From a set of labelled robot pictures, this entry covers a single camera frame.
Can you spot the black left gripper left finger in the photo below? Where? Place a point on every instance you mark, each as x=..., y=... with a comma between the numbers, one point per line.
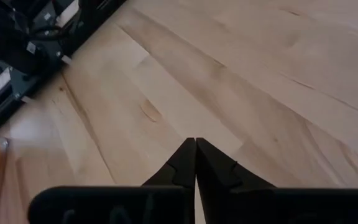
x=182, y=174

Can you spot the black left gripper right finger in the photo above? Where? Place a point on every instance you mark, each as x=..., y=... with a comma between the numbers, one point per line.
x=216, y=174

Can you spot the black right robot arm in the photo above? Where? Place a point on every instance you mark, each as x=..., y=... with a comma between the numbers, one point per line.
x=5, y=37

